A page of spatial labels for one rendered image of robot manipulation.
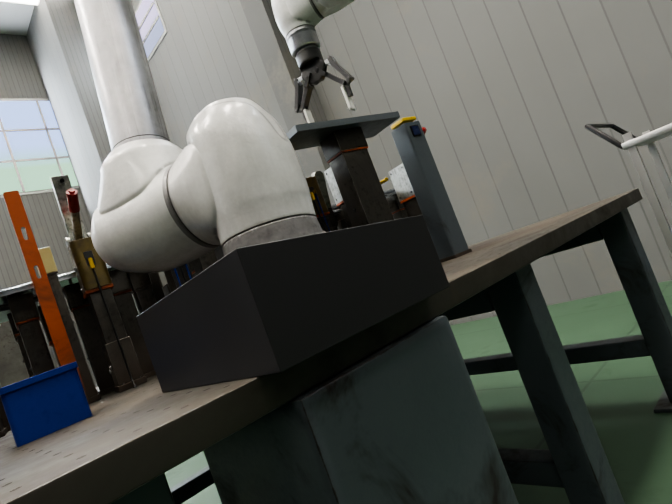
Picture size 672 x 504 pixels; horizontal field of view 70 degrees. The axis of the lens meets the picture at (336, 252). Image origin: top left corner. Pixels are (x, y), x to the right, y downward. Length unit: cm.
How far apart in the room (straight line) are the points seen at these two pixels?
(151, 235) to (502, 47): 348
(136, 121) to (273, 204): 33
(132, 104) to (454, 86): 346
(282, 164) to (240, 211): 9
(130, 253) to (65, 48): 814
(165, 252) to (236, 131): 23
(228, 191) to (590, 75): 327
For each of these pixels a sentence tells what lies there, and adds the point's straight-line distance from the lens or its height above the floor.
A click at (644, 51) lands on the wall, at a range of 369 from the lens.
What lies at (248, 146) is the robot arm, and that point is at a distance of 71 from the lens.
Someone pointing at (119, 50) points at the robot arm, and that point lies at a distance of 99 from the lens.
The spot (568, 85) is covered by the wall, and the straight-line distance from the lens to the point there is 380.
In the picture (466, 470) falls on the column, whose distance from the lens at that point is 74.
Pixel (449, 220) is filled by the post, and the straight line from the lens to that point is 151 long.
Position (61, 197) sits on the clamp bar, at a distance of 128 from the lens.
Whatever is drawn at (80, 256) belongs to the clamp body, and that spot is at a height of 101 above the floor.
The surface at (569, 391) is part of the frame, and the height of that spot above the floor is 38.
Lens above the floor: 77
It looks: 3 degrees up
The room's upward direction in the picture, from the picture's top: 20 degrees counter-clockwise
